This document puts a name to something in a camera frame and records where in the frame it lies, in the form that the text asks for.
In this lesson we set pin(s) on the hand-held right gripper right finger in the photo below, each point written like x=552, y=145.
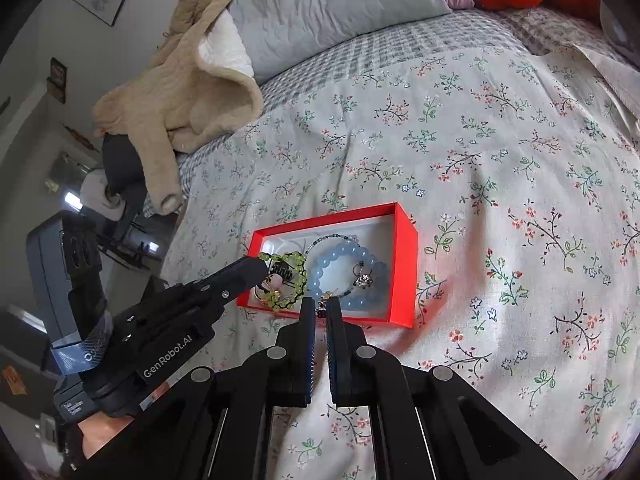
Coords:
x=341, y=360

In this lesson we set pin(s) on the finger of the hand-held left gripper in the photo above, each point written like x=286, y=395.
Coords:
x=240, y=275

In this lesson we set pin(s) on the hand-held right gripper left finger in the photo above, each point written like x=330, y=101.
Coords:
x=300, y=360

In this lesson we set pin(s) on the black hair clip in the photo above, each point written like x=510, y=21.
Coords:
x=283, y=273

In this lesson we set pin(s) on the red cardboard box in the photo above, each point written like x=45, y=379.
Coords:
x=402, y=270

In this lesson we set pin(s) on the person's left hand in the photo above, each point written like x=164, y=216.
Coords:
x=102, y=432

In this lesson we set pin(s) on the dark chair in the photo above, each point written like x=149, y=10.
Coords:
x=120, y=170

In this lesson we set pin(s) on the beige fleece jacket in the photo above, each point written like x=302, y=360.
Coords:
x=190, y=90

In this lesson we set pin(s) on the floral bedsheet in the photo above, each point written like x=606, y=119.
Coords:
x=500, y=185

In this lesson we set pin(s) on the grey checked sheet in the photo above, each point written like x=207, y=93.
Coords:
x=380, y=42

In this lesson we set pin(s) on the grey pillow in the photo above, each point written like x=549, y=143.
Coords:
x=325, y=10

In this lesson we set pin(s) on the small wall ornament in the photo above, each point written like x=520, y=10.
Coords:
x=56, y=79

